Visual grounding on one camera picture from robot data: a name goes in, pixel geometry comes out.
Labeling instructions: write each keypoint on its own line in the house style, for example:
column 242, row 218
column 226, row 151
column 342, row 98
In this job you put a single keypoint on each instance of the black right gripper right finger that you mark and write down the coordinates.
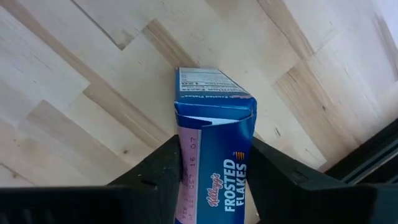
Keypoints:
column 273, row 180

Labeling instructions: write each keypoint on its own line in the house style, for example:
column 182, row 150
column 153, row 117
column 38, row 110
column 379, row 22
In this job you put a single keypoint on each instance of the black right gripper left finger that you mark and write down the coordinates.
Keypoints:
column 164, row 168

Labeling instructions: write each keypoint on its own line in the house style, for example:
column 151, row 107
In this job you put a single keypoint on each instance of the blue Frosted Flakes cereal box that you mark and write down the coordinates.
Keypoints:
column 217, row 155

